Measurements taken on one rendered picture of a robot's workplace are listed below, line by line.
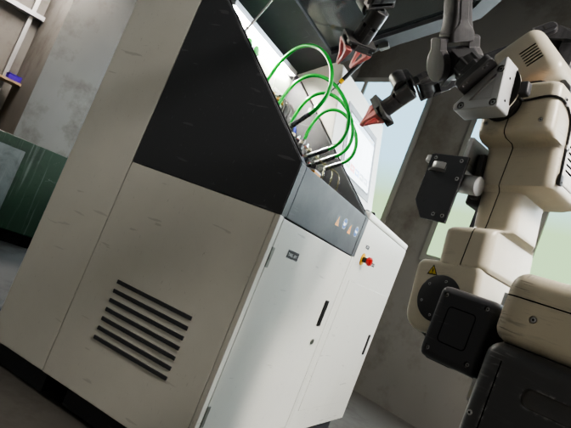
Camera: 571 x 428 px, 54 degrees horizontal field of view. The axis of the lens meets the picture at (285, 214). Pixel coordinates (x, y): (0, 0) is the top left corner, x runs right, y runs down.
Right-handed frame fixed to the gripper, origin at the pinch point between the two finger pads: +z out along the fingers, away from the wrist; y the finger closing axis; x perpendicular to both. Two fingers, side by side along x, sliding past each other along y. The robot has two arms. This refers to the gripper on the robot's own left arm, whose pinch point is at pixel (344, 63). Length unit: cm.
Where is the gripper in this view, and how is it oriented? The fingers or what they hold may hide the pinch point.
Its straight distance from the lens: 180.5
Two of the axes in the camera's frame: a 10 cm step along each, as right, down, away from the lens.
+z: -4.6, 6.2, 6.4
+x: 2.1, 7.7, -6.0
